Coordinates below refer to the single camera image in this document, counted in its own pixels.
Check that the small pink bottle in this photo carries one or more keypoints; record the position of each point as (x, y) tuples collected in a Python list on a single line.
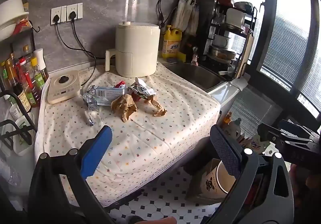
[(194, 58)]

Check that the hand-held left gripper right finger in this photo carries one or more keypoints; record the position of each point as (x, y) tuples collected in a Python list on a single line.
[(225, 148)]

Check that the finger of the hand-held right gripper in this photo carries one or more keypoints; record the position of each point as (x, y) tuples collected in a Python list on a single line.
[(267, 133), (297, 126)]

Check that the white bowl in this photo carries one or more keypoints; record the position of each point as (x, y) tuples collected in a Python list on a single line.
[(11, 18)]

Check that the white dishcloth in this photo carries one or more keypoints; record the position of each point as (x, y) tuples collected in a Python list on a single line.
[(240, 84)]

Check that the cream induction cooker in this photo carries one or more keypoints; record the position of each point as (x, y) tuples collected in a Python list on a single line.
[(62, 89)]

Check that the white cleaner bottle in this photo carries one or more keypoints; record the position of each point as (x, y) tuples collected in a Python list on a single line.
[(235, 128)]

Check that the brown paper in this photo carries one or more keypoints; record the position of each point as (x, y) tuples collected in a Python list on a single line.
[(156, 107), (124, 107)]

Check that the clear plastic bottle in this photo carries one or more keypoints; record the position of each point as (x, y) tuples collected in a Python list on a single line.
[(8, 173)]

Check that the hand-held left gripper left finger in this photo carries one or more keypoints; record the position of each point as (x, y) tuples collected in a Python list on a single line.
[(99, 148)]

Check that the large white pot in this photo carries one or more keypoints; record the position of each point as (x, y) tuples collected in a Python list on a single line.
[(235, 17)]

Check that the steel pot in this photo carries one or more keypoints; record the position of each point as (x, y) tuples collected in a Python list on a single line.
[(222, 52)]

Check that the brown cardboard box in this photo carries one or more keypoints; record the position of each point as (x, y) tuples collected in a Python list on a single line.
[(205, 181)]

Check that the yellow detergent bottle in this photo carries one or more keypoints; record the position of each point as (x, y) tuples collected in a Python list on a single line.
[(171, 43)]

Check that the row of condiment bottles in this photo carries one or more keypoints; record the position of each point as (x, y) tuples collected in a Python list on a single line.
[(25, 81)]

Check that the red and white wrapper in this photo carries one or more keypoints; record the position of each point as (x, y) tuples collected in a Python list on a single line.
[(119, 84)]

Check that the round white waste bin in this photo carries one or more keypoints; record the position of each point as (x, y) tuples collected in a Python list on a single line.
[(225, 178)]

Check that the wooden cutting board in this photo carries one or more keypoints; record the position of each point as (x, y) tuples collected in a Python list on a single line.
[(244, 56)]

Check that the silver foil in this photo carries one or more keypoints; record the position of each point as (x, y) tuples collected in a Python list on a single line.
[(141, 88), (90, 96)]

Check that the cream air fryer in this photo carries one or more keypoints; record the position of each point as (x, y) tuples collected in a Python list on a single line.
[(135, 48)]

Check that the printed refill bag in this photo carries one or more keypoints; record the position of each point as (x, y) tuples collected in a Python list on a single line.
[(255, 142)]

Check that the white enamel pot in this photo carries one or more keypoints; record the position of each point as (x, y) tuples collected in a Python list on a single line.
[(220, 40)]

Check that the black dish rack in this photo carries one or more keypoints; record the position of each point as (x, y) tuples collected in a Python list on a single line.
[(253, 25)]

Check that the light blue cardboard box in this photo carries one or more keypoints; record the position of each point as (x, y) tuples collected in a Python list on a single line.
[(110, 94)]

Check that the white wall socket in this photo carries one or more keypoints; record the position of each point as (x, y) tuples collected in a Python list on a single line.
[(72, 13), (55, 15)]

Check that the floral tablecloth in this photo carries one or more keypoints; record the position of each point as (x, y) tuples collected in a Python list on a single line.
[(150, 138)]

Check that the window blinds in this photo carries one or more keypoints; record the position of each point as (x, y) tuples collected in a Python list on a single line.
[(293, 45)]

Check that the steel sink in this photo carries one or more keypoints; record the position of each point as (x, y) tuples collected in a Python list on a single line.
[(198, 76)]

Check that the hanging plastic bag packets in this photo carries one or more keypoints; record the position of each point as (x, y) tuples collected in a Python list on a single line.
[(184, 15)]

